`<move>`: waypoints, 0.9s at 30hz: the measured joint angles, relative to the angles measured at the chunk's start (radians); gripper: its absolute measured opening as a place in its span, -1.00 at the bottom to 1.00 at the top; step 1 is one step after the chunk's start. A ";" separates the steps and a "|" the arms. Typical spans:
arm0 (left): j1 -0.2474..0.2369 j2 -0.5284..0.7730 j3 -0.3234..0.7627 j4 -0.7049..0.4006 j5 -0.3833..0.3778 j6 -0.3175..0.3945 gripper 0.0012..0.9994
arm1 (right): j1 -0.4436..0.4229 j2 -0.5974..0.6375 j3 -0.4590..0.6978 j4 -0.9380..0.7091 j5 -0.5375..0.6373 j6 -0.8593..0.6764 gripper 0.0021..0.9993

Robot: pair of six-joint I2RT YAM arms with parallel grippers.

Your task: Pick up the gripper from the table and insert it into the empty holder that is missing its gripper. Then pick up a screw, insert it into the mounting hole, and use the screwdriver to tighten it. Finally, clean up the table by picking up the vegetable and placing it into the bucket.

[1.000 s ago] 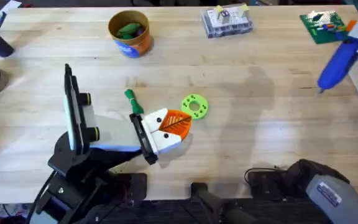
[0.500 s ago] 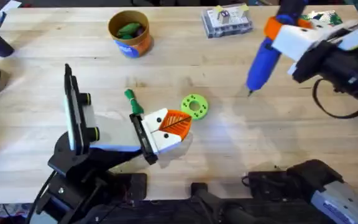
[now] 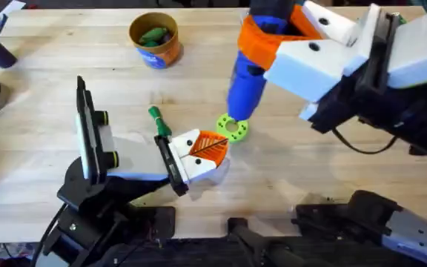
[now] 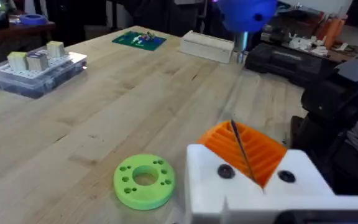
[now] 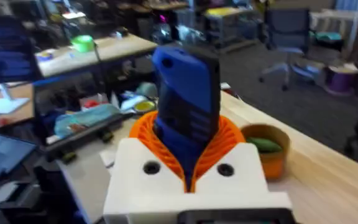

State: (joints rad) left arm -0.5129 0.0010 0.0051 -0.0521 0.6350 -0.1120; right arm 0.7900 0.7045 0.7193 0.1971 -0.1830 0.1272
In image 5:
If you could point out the right gripper white and orange right finger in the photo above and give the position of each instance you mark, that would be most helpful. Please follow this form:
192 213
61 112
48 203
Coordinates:
244 180

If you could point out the right gripper white and orange left finger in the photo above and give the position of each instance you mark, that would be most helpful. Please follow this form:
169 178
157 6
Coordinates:
135 183

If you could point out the blue electric screwdriver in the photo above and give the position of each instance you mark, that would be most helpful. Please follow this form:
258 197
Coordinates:
187 102

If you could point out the orange tub with toys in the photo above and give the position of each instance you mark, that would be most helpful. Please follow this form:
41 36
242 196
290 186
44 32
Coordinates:
270 149

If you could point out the yellow tape roll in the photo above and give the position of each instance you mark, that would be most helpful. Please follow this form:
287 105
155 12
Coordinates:
144 106

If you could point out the black equipment cart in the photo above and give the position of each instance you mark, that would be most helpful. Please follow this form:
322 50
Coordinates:
73 124

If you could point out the open laptop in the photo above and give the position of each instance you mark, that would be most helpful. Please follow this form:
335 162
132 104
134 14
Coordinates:
2 154

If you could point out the purple spool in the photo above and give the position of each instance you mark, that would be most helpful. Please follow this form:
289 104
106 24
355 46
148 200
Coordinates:
340 79

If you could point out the pale wooden side table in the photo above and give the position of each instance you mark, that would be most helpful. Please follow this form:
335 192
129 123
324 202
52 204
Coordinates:
73 57

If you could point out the blue office chair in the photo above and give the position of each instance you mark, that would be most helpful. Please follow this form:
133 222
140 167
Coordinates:
287 40

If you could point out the green tape roll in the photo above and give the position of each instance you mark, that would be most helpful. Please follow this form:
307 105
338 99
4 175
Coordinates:
83 43

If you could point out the dark computer monitor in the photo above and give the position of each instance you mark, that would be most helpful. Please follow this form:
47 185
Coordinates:
5 49

